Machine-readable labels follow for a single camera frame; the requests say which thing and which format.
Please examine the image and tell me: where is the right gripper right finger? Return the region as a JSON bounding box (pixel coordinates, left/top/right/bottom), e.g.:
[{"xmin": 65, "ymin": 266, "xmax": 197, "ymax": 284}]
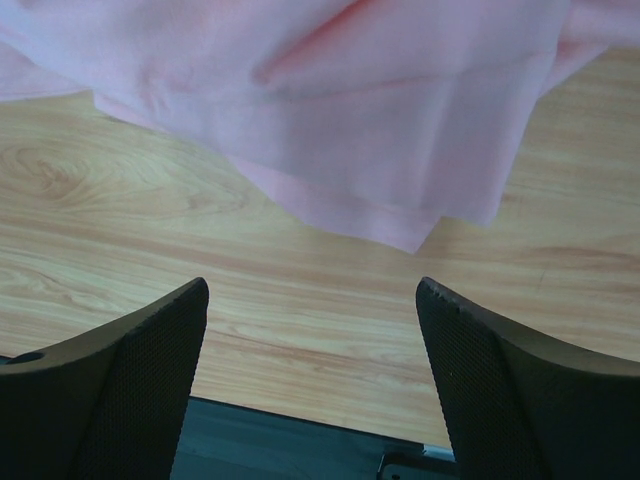
[{"xmin": 416, "ymin": 278, "xmax": 639, "ymax": 479}]

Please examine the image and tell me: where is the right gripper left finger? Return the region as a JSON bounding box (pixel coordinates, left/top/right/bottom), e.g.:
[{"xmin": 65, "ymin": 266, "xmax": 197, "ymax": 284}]
[{"xmin": 1, "ymin": 278, "xmax": 209, "ymax": 479}]

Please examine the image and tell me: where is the salmon pink t-shirt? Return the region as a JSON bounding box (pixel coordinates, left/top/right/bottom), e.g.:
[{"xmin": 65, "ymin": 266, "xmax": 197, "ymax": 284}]
[{"xmin": 1, "ymin": 1, "xmax": 639, "ymax": 252}]

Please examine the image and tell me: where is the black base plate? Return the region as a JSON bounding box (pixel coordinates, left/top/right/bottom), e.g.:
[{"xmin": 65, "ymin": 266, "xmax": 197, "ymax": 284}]
[{"xmin": 171, "ymin": 398, "xmax": 459, "ymax": 479}]

